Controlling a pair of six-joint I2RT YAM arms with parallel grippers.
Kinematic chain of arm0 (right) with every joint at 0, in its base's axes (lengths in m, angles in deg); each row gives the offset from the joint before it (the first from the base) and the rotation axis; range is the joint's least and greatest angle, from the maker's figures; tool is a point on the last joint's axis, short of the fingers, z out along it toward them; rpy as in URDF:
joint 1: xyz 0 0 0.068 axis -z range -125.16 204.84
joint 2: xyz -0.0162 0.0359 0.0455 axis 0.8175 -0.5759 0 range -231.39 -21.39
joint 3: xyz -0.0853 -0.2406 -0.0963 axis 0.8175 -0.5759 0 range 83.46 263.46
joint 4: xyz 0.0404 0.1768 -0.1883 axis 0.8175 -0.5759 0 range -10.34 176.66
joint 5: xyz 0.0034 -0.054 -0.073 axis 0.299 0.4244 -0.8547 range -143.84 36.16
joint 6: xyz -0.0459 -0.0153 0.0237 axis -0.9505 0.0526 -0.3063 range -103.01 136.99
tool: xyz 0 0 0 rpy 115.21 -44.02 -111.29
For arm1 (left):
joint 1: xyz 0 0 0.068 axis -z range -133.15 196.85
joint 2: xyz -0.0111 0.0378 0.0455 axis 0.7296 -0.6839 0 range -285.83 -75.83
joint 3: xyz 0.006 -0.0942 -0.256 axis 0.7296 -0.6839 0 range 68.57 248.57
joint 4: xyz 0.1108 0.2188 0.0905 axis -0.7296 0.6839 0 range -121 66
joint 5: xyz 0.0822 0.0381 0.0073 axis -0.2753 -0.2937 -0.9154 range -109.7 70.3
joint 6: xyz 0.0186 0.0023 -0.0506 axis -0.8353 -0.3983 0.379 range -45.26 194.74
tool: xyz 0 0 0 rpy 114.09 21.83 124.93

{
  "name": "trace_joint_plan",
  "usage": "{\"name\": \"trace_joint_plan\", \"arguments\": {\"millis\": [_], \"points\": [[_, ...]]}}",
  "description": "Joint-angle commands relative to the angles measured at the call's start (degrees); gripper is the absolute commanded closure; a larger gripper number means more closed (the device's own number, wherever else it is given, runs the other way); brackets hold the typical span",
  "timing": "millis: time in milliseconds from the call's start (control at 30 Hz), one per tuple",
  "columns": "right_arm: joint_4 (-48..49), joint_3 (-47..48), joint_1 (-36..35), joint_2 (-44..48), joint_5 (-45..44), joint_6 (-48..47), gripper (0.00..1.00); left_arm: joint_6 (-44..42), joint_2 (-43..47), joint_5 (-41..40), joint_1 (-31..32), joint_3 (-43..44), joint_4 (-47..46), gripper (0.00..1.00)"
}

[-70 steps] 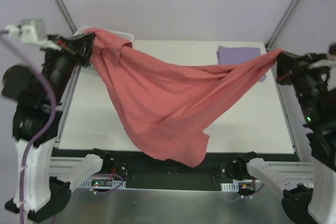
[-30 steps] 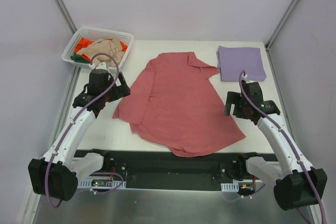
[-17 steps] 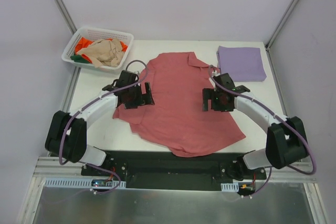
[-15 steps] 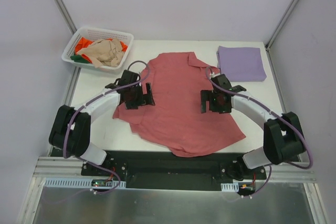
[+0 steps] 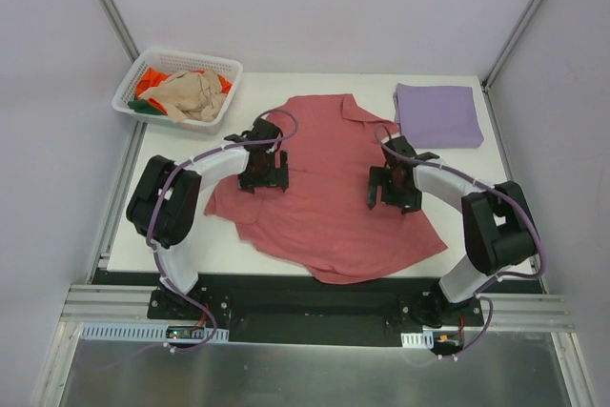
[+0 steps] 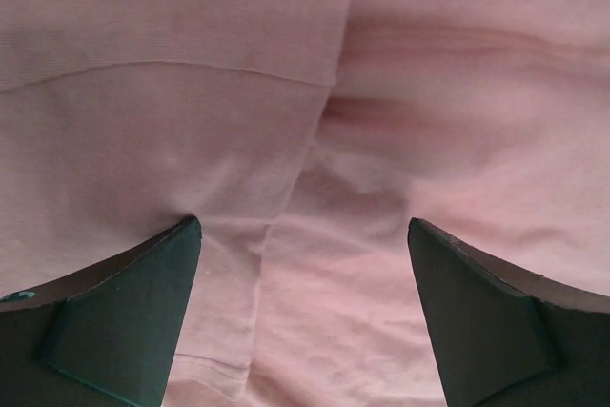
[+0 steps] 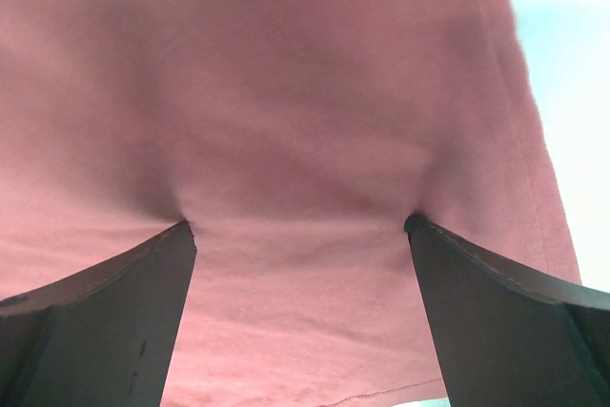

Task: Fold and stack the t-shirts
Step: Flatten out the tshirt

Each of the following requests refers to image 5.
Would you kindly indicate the folded purple t shirt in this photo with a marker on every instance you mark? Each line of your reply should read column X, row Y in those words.
column 438, row 117

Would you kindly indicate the white slotted cable duct left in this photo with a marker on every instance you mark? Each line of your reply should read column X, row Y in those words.
column 152, row 333

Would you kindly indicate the aluminium frame post right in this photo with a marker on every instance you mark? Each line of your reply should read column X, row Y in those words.
column 526, row 17

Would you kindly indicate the white slotted cable duct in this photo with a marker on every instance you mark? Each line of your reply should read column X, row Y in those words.
column 152, row 333
column 419, row 341

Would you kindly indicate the beige crumpled shirt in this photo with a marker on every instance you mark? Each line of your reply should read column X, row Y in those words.
column 190, row 97

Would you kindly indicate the aluminium frame post left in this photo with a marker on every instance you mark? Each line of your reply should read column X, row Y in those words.
column 120, row 28

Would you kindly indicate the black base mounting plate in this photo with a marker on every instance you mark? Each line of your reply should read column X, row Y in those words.
column 283, row 309

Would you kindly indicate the white plastic laundry basket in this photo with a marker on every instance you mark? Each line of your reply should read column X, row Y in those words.
column 196, row 90

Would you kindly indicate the white slotted cable duct right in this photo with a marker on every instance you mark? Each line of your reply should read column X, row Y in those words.
column 419, row 341

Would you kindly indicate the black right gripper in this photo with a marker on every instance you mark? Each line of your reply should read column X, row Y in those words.
column 394, row 195

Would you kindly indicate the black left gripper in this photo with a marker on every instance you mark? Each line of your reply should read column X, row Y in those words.
column 263, row 179

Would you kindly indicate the red polo shirt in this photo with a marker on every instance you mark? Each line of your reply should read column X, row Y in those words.
column 322, row 220

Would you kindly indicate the orange shirt in basket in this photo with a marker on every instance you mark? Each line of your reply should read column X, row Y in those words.
column 155, row 80

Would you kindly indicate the green shirt in basket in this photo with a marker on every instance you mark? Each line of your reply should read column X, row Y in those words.
column 147, row 107

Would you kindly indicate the aluminium frame post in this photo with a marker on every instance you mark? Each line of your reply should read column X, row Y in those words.
column 526, row 17
column 120, row 28

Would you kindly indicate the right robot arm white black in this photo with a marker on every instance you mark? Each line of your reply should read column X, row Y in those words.
column 498, row 229

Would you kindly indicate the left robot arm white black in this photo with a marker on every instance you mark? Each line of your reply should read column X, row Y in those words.
column 163, row 206

